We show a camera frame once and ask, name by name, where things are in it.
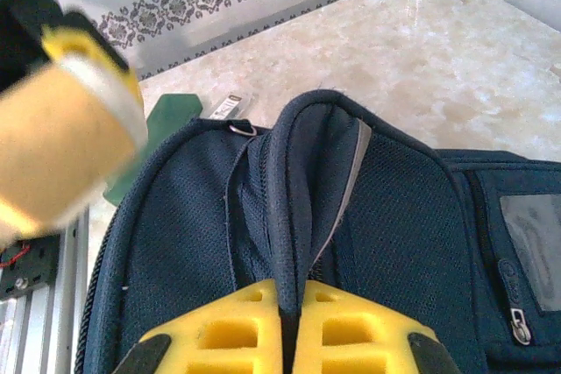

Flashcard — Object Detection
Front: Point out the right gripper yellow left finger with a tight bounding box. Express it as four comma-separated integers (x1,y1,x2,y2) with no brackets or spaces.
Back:
116,277,284,374

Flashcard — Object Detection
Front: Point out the navy blue backpack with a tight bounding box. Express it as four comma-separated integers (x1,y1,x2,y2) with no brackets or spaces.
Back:
74,88,561,374

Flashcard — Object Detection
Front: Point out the yellow wooden block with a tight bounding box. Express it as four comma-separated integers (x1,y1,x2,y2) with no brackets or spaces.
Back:
0,53,150,252

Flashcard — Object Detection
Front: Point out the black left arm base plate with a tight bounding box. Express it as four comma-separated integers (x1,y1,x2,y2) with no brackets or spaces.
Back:
0,233,60,300

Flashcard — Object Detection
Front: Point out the green hardcover notebook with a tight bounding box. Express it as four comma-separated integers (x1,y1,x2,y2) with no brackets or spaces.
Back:
103,93,203,207

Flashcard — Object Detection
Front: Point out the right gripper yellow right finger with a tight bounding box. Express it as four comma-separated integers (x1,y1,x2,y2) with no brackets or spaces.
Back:
291,279,461,374

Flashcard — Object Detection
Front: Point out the small clear plastic packet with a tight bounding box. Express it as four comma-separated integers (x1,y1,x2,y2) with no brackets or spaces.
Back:
209,92,255,121

